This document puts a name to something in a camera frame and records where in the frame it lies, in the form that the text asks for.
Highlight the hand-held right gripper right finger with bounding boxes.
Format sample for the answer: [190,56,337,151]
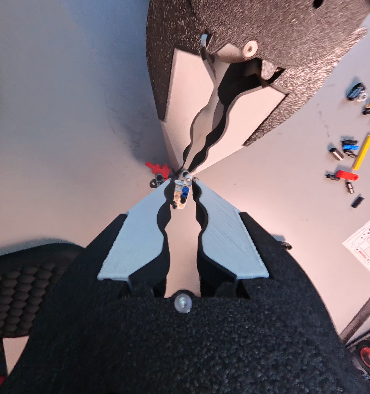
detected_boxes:
[193,179,271,295]

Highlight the grey desk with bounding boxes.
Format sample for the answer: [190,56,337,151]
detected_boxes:
[0,0,370,345]

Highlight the pile of small toy bricks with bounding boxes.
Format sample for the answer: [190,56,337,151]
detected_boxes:
[324,80,370,194]

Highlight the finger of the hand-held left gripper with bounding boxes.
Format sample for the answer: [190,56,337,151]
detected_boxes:
[186,83,288,174]
[159,48,219,173]

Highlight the black mesh office chair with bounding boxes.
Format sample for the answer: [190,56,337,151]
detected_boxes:
[0,243,84,338]

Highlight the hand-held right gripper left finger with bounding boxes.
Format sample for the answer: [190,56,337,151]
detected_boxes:
[96,179,176,295]

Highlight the red white black brick subassembly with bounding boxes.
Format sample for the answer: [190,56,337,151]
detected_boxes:
[145,161,195,210]

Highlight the small white blue brick piece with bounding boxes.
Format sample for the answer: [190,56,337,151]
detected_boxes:
[176,171,195,189]

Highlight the sticker sheet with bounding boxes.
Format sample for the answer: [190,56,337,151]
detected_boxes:
[342,211,370,284]

